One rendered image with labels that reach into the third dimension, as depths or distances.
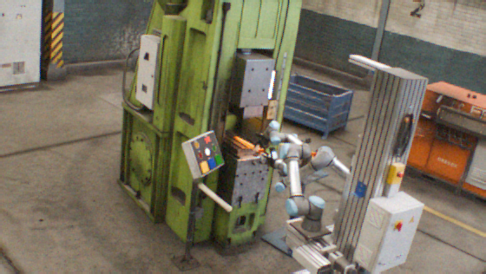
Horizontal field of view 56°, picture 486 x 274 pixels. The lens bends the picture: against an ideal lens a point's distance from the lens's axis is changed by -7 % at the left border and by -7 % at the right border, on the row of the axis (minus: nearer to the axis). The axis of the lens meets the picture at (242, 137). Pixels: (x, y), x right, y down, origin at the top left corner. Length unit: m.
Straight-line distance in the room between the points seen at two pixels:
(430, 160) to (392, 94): 4.16
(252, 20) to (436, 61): 7.62
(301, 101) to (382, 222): 5.00
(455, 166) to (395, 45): 5.17
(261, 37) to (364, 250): 1.95
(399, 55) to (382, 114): 8.50
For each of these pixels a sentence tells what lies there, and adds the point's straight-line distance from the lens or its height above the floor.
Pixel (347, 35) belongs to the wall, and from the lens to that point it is 12.23.
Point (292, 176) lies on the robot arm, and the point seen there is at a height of 1.15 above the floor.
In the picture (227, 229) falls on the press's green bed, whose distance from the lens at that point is 4.49.
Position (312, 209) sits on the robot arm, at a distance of 3.41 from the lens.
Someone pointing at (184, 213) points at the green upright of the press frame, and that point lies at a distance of 4.51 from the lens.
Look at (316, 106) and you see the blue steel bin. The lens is 7.83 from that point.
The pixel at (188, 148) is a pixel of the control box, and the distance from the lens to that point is 3.67.
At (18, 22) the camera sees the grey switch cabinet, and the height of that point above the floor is 1.15.
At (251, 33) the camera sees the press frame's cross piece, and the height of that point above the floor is 1.95.
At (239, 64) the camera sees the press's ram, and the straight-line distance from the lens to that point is 4.01.
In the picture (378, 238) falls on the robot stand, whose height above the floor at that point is 1.03.
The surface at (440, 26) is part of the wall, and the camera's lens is 11.21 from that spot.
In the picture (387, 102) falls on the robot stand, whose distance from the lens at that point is 3.09.
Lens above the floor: 2.57
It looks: 21 degrees down
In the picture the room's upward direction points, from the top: 9 degrees clockwise
